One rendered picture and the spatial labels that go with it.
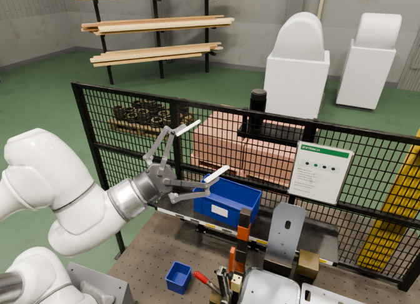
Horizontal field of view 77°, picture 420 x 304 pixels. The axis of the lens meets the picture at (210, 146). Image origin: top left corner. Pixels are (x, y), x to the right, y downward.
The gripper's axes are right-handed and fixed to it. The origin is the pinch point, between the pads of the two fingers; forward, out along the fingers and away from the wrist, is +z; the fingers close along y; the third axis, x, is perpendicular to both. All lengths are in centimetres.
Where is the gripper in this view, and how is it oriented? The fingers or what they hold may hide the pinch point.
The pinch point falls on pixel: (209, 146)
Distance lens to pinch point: 67.7
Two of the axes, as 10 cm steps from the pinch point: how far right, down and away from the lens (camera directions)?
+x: 2.0, -0.4, -9.8
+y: 5.3, 8.4, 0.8
